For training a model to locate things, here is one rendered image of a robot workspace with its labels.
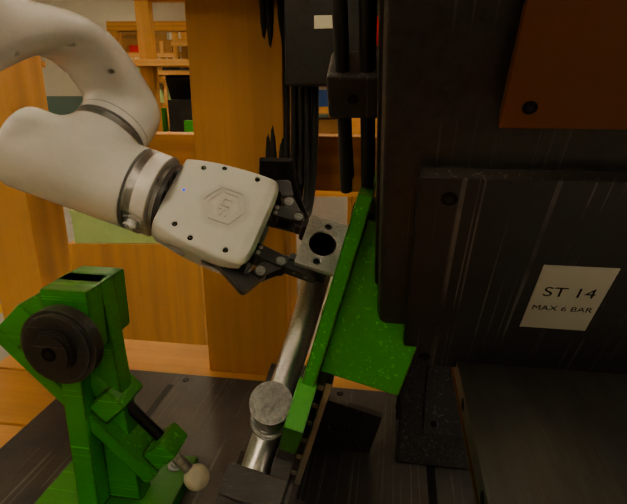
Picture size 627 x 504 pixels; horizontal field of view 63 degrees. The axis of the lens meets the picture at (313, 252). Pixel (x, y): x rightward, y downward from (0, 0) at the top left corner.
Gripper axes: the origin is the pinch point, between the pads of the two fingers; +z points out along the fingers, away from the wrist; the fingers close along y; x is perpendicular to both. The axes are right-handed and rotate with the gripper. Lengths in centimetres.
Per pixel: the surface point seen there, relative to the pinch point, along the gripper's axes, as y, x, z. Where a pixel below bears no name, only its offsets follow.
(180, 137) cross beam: 24.6, 26.8, -27.9
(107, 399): -18.8, 9.3, -14.4
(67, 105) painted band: 514, 818, -568
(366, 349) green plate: -9.2, -5.2, 7.0
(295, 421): -16.3, -3.0, 3.4
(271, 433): -17.0, 4.9, 2.2
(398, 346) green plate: -8.4, -6.2, 9.3
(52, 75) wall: 546, 785, -607
